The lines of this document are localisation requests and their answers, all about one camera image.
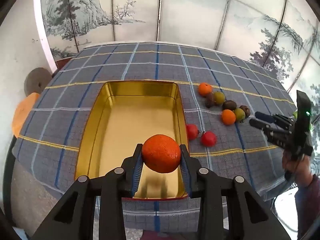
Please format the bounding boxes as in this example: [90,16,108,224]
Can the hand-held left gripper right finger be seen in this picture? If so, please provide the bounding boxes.
[179,144,292,240]

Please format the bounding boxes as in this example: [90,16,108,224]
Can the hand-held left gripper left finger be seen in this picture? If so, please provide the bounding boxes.
[31,144,144,240]

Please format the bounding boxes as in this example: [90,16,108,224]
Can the gold metal tin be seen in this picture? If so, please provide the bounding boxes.
[74,80,190,200]

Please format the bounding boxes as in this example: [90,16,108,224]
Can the red round fruit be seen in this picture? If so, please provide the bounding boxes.
[201,131,217,147]
[186,124,200,140]

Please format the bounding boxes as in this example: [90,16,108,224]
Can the person's right hand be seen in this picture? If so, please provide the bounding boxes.
[282,151,314,188]

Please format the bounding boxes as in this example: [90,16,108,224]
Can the painted landscape folding screen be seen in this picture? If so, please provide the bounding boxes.
[40,0,320,100]

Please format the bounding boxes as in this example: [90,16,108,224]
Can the person's right forearm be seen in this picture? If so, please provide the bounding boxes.
[294,174,320,240]

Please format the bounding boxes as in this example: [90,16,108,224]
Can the green round fruit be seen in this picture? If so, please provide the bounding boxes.
[233,108,246,123]
[213,91,226,105]

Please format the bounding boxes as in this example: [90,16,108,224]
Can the orange round cushion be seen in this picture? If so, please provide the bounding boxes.
[12,92,40,138]

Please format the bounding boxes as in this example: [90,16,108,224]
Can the small orange tangerine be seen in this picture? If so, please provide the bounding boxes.
[198,82,213,97]
[221,109,236,126]

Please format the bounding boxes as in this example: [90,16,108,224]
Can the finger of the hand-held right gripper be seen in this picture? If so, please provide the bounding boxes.
[249,118,292,148]
[255,111,294,130]

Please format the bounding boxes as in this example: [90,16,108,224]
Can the large orange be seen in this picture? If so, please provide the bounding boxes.
[142,134,181,173]

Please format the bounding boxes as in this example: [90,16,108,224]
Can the blue plaid tablecloth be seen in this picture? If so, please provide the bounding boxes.
[11,42,297,233]

